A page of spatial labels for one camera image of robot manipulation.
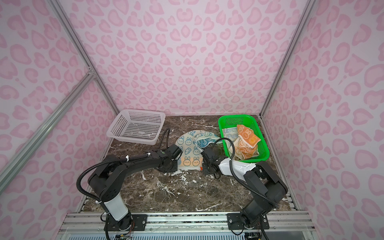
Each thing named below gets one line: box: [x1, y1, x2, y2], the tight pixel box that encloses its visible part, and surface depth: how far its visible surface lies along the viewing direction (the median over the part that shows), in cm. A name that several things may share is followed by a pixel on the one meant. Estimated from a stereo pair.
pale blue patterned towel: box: [222, 127, 239, 146], surface depth 109 cm
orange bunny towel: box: [229, 124, 261, 160], surface depth 98 cm
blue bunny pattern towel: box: [175, 130, 223, 171], surface depth 103 cm
